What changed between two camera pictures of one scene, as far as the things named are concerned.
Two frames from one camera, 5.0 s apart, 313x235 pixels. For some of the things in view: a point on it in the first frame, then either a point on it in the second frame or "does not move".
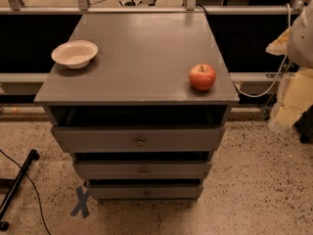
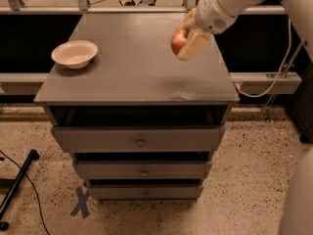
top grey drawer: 139,138 does not move
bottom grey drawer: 146,191 does not move
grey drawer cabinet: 137,127 does not move
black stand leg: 33,155 does not move
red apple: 202,76 -> 178,39
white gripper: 301,44 -> 213,16
